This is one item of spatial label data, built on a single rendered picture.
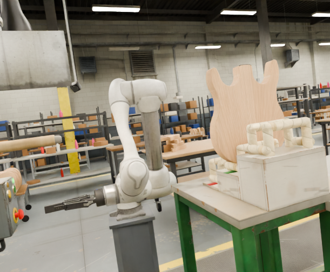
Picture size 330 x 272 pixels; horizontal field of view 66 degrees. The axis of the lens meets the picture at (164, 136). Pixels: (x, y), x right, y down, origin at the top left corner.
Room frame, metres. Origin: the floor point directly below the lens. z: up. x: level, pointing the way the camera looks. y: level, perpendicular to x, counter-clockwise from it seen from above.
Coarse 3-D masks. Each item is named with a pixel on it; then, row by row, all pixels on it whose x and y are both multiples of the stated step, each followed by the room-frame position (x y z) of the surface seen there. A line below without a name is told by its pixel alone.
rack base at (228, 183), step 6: (222, 174) 1.04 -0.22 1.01; (228, 174) 0.99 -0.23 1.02; (234, 174) 0.97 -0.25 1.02; (222, 180) 1.04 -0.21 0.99; (228, 180) 1.00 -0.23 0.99; (234, 180) 0.96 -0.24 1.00; (222, 186) 1.05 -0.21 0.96; (228, 186) 1.00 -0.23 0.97; (234, 186) 0.96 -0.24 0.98; (222, 192) 1.06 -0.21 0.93; (228, 192) 1.01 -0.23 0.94; (234, 192) 0.97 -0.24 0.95; (240, 198) 0.93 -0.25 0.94
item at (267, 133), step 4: (264, 128) 0.83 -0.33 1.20; (268, 128) 0.82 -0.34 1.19; (264, 132) 0.83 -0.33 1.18; (268, 132) 0.82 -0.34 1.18; (272, 132) 0.83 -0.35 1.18; (264, 136) 0.83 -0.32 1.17; (268, 136) 0.82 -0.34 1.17; (272, 136) 0.82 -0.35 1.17; (264, 140) 0.83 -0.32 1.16; (268, 140) 0.82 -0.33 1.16; (272, 140) 0.82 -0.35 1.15; (264, 144) 0.83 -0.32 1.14; (268, 144) 0.82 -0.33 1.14; (272, 144) 0.82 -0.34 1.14; (272, 148) 0.82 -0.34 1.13; (272, 152) 0.82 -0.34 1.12; (268, 156) 0.82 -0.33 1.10; (272, 156) 0.82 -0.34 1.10
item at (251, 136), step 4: (252, 128) 0.90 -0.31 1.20; (248, 132) 0.90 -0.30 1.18; (252, 132) 0.90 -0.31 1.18; (248, 136) 0.91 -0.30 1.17; (252, 136) 0.90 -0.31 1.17; (256, 136) 0.90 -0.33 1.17; (248, 140) 0.91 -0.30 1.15; (252, 140) 0.90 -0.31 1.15; (256, 140) 0.90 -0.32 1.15; (248, 144) 0.91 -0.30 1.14; (252, 144) 0.90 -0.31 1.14; (256, 144) 0.90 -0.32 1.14
